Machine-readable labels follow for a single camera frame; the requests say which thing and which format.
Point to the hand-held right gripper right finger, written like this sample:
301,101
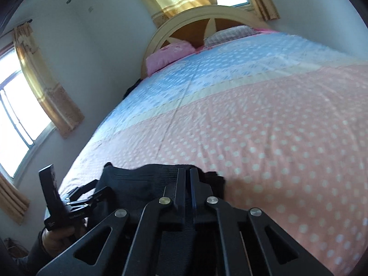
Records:
194,201

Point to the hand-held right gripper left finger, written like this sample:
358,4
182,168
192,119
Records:
184,201

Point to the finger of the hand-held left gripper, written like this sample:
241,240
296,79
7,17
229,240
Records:
100,195
79,189

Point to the black pants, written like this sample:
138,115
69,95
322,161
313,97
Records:
135,184

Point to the person's left forearm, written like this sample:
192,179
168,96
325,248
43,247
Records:
34,261

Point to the person's left hand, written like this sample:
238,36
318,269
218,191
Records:
57,240

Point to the yellow side window curtain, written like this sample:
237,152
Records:
43,77
11,198

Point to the side window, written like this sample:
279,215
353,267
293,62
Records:
17,115

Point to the polka-dot quilt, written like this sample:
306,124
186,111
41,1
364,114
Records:
230,106

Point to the dark cloth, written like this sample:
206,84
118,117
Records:
132,89

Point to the pink pillow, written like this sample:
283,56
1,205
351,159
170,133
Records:
166,56

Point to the cream wooden bed headboard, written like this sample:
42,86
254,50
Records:
188,33

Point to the plaid pillow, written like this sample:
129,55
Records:
227,34

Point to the dark curtain rod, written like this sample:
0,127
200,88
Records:
17,28

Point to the pink bed sheet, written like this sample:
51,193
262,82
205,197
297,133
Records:
263,30

